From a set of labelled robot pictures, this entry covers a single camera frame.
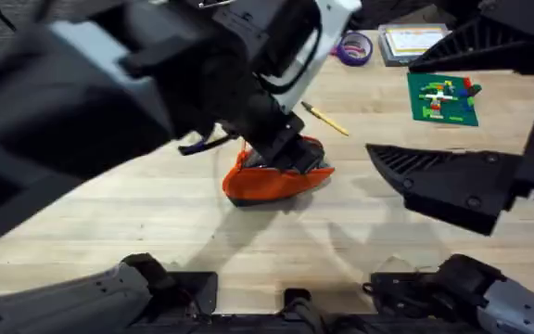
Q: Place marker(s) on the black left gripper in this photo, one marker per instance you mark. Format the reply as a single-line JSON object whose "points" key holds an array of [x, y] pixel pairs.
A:
{"points": [[230, 83]]}

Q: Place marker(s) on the orange zip bag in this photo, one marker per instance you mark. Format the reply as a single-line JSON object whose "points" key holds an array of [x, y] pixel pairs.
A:
{"points": [[271, 183]]}

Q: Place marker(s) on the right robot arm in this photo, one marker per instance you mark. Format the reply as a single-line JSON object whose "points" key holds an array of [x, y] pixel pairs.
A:
{"points": [[503, 297]]}

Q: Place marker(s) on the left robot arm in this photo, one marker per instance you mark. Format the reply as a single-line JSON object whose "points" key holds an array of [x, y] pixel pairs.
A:
{"points": [[77, 69]]}

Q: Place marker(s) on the green board with toy blocks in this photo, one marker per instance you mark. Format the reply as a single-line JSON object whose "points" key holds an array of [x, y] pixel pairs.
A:
{"points": [[441, 99]]}

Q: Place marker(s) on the yellow pen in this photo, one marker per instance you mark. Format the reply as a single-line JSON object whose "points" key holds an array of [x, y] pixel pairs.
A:
{"points": [[325, 119]]}

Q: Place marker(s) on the grey box with label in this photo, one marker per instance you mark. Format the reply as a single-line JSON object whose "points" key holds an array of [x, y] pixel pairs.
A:
{"points": [[410, 42]]}

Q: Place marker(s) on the dark blue pen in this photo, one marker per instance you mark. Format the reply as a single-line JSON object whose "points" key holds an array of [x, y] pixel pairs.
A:
{"points": [[202, 146]]}

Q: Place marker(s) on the pale left wrist plate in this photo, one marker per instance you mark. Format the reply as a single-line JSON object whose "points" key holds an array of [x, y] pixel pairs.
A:
{"points": [[327, 51]]}

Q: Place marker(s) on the purple tape roll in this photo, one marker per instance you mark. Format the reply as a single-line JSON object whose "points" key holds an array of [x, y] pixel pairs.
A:
{"points": [[355, 48]]}

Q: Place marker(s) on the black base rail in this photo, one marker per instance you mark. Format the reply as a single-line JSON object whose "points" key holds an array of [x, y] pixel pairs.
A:
{"points": [[258, 325]]}

